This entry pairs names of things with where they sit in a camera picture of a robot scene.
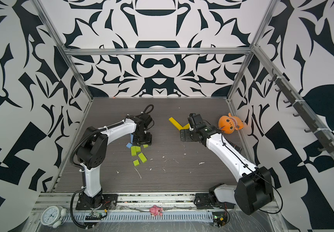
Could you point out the yellow block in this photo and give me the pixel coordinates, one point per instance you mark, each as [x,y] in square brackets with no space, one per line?
[186,127]
[175,123]

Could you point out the black remote control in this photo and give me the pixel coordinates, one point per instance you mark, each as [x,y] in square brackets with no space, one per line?
[236,147]

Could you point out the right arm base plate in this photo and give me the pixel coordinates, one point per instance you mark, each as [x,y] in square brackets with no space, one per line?
[209,201]

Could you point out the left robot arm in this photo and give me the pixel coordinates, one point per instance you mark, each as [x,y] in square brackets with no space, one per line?
[90,153]

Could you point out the black hook rail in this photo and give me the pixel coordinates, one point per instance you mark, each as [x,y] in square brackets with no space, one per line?
[315,126]

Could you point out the white cable duct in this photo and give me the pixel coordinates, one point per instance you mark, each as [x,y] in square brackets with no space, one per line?
[184,216]

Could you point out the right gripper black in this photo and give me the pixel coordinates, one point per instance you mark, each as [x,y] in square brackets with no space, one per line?
[186,137]

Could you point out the pink pig toy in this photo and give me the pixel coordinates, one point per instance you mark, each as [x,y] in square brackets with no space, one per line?
[156,211]

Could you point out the orange plush toy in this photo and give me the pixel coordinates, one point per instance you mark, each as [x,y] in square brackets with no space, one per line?
[228,124]

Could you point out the light blue block lower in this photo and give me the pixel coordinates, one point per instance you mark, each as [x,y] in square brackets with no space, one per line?
[130,144]

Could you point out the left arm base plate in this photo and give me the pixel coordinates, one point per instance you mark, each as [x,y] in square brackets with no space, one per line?
[98,202]

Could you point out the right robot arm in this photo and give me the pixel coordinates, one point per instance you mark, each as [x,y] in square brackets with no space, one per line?
[254,188]

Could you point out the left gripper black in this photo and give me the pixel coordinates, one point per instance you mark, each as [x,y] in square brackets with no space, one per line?
[148,141]

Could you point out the green block upright pair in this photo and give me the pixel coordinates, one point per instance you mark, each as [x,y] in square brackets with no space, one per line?
[135,150]

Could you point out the white alarm clock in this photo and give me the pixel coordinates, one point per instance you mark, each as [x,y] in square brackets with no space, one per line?
[53,216]

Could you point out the small green cube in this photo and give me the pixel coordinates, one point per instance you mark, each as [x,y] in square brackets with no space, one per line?
[136,163]

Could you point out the circuit board right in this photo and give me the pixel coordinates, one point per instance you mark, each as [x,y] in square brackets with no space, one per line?
[220,218]

